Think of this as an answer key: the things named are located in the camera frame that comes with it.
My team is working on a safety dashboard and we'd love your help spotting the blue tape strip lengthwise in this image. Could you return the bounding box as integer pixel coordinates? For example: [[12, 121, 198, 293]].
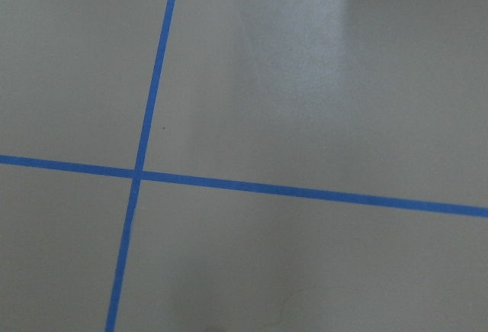
[[104, 0, 175, 331]]

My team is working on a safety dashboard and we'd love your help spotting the blue tape strip crosswise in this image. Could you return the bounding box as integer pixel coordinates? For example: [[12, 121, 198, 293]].
[[1, 155, 487, 218]]

